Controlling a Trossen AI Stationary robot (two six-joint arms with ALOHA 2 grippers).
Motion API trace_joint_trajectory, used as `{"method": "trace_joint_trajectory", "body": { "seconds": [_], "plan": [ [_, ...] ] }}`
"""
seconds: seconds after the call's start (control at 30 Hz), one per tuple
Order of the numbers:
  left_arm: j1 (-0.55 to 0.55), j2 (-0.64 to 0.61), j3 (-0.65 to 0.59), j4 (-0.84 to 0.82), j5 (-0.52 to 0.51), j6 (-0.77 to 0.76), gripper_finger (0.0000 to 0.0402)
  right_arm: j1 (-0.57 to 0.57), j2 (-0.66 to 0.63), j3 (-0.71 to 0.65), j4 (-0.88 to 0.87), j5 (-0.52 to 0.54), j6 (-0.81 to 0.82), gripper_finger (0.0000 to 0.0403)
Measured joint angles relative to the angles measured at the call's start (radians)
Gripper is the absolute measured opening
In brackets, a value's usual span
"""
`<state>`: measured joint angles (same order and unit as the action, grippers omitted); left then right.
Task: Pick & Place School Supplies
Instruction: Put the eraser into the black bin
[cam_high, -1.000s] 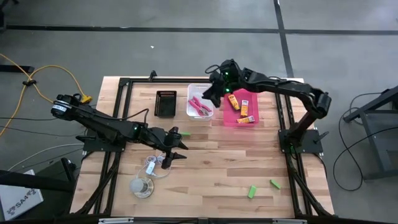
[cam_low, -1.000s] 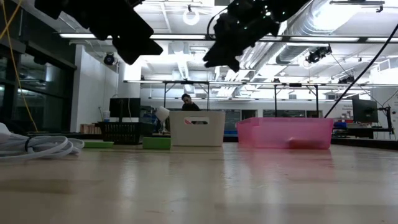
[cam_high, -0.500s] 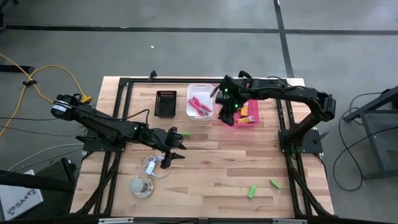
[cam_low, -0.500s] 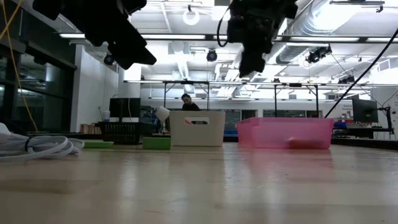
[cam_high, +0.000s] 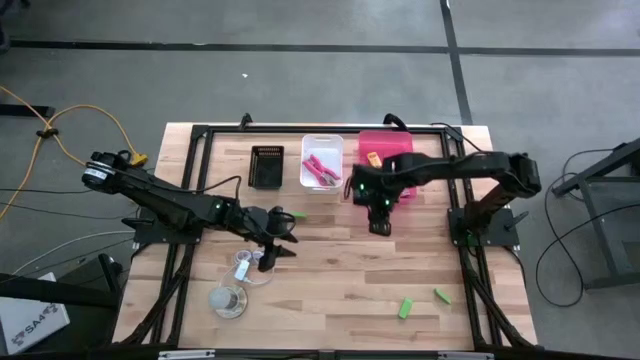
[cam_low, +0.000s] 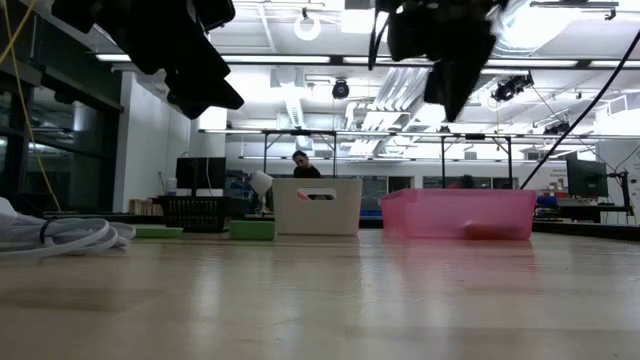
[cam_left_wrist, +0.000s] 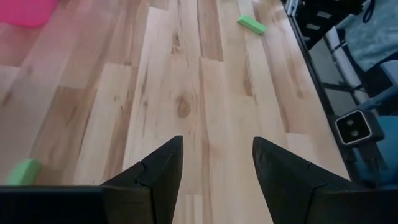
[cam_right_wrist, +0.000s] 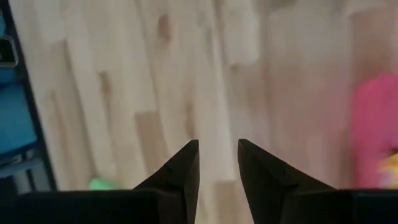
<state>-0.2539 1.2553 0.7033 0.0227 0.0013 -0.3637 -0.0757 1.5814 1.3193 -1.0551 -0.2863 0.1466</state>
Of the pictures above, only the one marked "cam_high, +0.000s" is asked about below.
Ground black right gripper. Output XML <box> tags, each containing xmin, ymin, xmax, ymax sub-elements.
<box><xmin>351</xmin><ymin>158</ymin><xmax>407</xmax><ymax>237</ymax></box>

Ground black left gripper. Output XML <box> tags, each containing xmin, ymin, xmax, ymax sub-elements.
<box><xmin>234</xmin><ymin>204</ymin><xmax>299</xmax><ymax>274</ymax></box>

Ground pink handled pliers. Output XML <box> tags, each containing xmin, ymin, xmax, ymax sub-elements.
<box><xmin>308</xmin><ymin>154</ymin><xmax>342</xmax><ymax>182</ymax></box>
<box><xmin>302</xmin><ymin>159</ymin><xmax>335</xmax><ymax>187</ymax></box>

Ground pink plastic bin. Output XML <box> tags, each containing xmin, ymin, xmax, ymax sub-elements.
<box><xmin>357</xmin><ymin>129</ymin><xmax>419</xmax><ymax>206</ymax></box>

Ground black mesh basket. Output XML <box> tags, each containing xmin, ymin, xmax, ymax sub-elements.
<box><xmin>248</xmin><ymin>144</ymin><xmax>285</xmax><ymax>190</ymax></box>

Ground white plastic bin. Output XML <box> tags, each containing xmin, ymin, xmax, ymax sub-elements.
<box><xmin>299</xmin><ymin>133</ymin><xmax>345</xmax><ymax>195</ymax></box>

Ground black metal stand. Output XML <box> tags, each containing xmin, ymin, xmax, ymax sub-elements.
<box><xmin>552</xmin><ymin>137</ymin><xmax>640</xmax><ymax>291</ymax></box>

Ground black case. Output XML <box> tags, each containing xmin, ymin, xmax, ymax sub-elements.
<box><xmin>0</xmin><ymin>252</ymin><xmax>124</xmax><ymax>309</ymax></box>

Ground white printed box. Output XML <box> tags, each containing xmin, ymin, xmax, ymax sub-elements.
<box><xmin>0</xmin><ymin>272</ymin><xmax>71</xmax><ymax>355</ymax></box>

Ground white lamp cable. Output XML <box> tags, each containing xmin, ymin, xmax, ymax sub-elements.
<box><xmin>219</xmin><ymin>247</ymin><xmax>275</xmax><ymax>287</ymax></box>

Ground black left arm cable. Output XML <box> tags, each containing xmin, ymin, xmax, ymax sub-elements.
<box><xmin>197</xmin><ymin>174</ymin><xmax>245</xmax><ymax>204</ymax></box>

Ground black aluminium table frame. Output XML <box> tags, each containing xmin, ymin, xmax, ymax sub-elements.
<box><xmin>112</xmin><ymin>113</ymin><xmax>539</xmax><ymax>360</ymax></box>

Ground silver frame bracket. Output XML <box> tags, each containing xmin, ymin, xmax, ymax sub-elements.
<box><xmin>158</xmin><ymin>349</ymin><xmax>216</xmax><ymax>360</ymax></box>
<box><xmin>438</xmin><ymin>351</ymin><xmax>494</xmax><ymax>360</ymax></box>

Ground yellow cable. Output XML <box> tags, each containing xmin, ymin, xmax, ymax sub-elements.
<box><xmin>0</xmin><ymin>84</ymin><xmax>150</xmax><ymax>221</ymax></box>

